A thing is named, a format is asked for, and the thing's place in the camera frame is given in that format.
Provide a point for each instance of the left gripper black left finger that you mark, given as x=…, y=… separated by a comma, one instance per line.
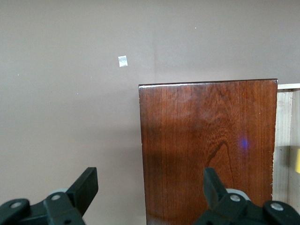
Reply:
x=58, y=211

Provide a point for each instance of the small clear tape patch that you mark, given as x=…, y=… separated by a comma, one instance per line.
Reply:
x=122, y=61

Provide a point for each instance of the yellow block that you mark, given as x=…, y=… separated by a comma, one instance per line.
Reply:
x=298, y=161

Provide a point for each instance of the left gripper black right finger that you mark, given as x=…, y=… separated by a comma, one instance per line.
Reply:
x=234, y=211

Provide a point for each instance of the dark brown wooden cabinet box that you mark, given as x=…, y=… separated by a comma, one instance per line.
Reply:
x=199, y=140

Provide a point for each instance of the brown table cover sheet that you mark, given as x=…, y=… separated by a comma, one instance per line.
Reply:
x=70, y=93

